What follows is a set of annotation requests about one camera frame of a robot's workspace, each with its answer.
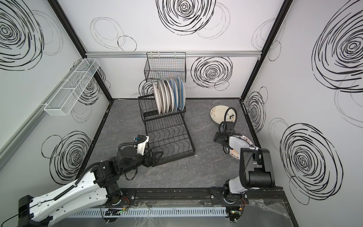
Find orange sunburst plate back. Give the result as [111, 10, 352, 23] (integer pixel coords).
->
[228, 135, 257, 160]

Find orange sunburst plate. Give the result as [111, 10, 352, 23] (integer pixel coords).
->
[228, 135, 257, 160]
[153, 82, 162, 114]

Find cream plate with cat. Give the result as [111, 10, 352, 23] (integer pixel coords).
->
[210, 105, 236, 124]

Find black wire dish rack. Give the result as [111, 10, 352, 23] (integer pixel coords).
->
[138, 94, 195, 165]

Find blue striped plate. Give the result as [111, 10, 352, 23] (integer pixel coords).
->
[176, 77, 186, 111]
[170, 79, 179, 112]

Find white plate red characters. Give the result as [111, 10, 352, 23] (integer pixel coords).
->
[157, 80, 166, 114]

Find orange sunburst plate front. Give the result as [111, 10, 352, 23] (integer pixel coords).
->
[153, 82, 162, 114]

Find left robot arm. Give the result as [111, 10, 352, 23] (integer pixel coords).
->
[15, 135, 164, 227]

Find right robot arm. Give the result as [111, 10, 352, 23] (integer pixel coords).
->
[210, 105, 276, 195]

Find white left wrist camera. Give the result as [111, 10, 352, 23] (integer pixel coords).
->
[135, 135, 149, 156]

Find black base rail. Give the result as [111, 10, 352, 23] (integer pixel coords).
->
[121, 187, 287, 206]

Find white slotted cable duct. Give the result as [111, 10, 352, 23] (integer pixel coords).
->
[70, 207, 227, 218]

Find black wire wall basket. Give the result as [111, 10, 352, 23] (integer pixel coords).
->
[144, 52, 187, 82]

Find white mesh wall shelf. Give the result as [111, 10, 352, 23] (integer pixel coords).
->
[44, 58, 100, 116]

